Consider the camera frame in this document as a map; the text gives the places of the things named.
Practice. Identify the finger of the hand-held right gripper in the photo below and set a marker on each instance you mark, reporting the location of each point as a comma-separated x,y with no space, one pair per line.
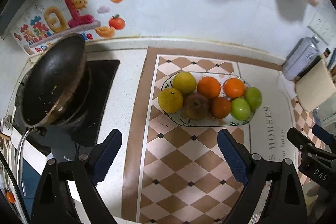
302,142
324,134

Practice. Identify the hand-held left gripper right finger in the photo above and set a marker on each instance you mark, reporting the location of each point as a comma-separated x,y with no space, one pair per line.
233,158

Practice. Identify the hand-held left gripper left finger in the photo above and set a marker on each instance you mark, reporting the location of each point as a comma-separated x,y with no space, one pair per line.
106,158

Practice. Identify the floral oval plate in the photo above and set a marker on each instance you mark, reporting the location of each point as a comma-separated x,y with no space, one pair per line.
204,123

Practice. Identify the green apple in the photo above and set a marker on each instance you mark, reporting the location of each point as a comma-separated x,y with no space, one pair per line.
240,109
254,98

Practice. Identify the dark red orange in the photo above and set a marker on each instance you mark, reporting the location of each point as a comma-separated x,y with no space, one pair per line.
221,108

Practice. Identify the brown apple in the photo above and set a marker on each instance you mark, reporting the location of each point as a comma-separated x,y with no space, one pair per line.
196,106

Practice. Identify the yellow citrus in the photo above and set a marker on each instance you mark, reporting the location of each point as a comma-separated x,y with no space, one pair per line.
170,100
184,82

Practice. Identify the person's right hand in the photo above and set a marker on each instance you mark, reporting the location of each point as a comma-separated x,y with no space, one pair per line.
315,190

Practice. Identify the checkered tablecloth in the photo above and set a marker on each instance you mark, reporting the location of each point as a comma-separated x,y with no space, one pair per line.
183,161

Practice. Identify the white tissue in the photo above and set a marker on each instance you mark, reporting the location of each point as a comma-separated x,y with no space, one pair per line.
287,87

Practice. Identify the black gas stove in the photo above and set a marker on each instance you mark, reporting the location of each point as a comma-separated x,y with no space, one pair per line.
102,98

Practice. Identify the grey spray can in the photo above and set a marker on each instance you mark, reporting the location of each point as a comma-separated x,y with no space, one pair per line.
302,58

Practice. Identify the black frying pan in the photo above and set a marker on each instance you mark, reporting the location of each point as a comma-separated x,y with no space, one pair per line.
52,77

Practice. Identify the small orange round object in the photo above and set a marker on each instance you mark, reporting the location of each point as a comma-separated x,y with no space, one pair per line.
10,197

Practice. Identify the white mug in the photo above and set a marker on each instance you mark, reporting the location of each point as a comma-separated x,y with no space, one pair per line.
5,126

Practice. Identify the gold ingot sticker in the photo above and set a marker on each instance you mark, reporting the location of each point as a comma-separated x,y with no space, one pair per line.
105,32

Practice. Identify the tangerine sticker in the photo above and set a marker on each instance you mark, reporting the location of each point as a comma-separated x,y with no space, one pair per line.
116,22

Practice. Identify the pink cloud sticker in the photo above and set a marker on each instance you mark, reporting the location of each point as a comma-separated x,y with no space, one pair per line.
103,9

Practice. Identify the white wall outlet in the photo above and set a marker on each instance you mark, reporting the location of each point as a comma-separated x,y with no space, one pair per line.
329,32
317,22

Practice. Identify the colourful wall sticker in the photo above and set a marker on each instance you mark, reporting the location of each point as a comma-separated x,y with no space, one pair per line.
57,22

